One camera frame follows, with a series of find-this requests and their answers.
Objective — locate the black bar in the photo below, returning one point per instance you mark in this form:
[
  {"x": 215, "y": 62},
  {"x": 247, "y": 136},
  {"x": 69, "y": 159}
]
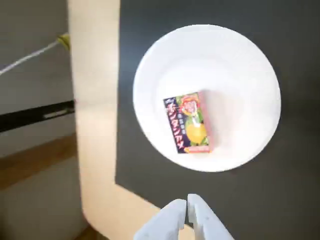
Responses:
[{"x": 32, "y": 116}]

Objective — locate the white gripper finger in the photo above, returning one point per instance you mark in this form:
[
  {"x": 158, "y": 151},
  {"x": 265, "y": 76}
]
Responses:
[
  {"x": 165, "y": 222},
  {"x": 207, "y": 222}
]

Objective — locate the white round dish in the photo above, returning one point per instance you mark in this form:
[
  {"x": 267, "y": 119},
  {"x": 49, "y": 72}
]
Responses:
[{"x": 207, "y": 97}]

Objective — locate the dark grey mat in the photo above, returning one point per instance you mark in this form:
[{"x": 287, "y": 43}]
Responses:
[{"x": 295, "y": 175}]

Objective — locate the purple Japanese candy box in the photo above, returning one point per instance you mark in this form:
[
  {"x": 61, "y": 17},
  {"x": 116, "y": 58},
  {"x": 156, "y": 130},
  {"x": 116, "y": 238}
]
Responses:
[{"x": 190, "y": 122}]

